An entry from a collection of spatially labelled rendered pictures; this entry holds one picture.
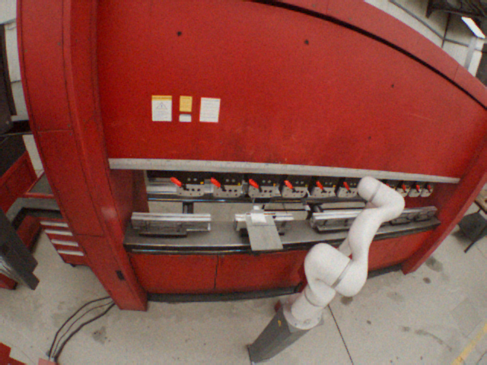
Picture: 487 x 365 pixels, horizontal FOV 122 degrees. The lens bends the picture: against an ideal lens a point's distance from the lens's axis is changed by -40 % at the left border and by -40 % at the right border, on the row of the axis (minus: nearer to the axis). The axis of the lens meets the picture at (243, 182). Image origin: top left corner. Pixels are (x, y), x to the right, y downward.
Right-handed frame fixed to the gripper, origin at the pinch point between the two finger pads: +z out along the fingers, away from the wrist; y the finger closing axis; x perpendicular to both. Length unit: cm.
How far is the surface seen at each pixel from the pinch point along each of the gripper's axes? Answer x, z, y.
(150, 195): -113, -5, -68
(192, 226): -85, -3, -40
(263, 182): -47, -41, -38
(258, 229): -47, -13, -27
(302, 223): -6.6, 0.2, -37.1
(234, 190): -62, -33, -40
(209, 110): -78, -78, -45
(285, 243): -26.2, -0.4, -22.2
